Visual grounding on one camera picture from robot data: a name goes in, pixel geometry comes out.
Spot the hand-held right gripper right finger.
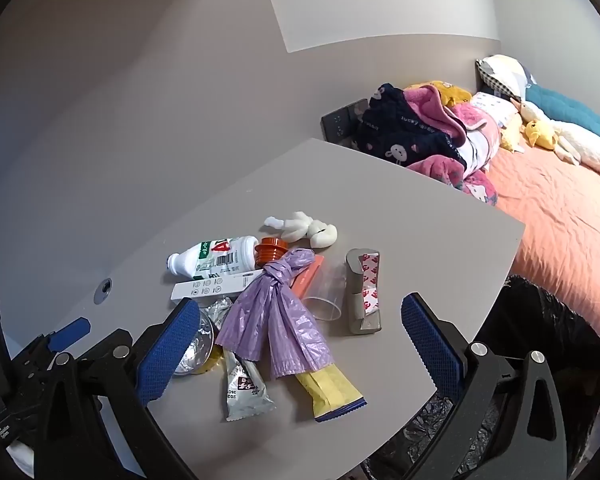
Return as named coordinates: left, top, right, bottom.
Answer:
left=401, top=292, right=572, bottom=480

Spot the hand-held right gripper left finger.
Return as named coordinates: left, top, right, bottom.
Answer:
left=40, top=297, right=203, bottom=480

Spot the white thermometer box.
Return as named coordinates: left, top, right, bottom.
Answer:
left=170, top=268, right=266, bottom=303

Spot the grey box with patterned sticker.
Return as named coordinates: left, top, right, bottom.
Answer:
left=345, top=248, right=383, bottom=336

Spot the black bag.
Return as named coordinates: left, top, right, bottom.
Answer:
left=365, top=274, right=600, bottom=480

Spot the silver snack wrapper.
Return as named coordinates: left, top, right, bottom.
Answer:
left=223, top=350, right=276, bottom=422

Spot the white plastic bottle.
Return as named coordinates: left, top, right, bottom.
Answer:
left=166, top=236, right=261, bottom=281

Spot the yellow packet with blue edge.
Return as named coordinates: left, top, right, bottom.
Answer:
left=294, top=364, right=368, bottom=422

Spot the purple plastic bag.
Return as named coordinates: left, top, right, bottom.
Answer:
left=215, top=248, right=333, bottom=381

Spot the clear plastic cup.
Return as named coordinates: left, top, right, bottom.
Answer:
left=300, top=263, right=348, bottom=322

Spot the pink rectangular box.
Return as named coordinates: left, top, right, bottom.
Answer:
left=289, top=254, right=326, bottom=298

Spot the orange plastic plug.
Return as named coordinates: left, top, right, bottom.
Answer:
left=254, top=237, right=290, bottom=267

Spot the bed with orange sheet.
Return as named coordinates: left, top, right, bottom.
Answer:
left=485, top=145, right=600, bottom=376

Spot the light pink printed blanket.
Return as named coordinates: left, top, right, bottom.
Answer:
left=452, top=92, right=521, bottom=171

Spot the navy printed blanket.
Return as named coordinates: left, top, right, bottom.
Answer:
left=356, top=84, right=468, bottom=181

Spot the pale yellow plush toy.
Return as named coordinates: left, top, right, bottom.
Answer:
left=500, top=120, right=526, bottom=154

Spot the yellow duck plush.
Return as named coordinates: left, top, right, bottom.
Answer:
left=522, top=119, right=556, bottom=151

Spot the pink fleece blanket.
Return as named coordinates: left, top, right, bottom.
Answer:
left=404, top=84, right=501, bottom=206

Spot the dark grey headboard panel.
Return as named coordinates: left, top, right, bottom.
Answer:
left=321, top=99, right=371, bottom=151

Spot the white goose plush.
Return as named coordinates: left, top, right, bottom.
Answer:
left=510, top=97, right=600, bottom=181

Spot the mustard plush toy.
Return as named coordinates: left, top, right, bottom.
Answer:
left=412, top=80, right=473, bottom=107

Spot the teal cushion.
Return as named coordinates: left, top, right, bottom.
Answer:
left=525, top=82, right=600, bottom=153

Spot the checkered pillow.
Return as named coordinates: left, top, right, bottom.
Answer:
left=475, top=55, right=536, bottom=103

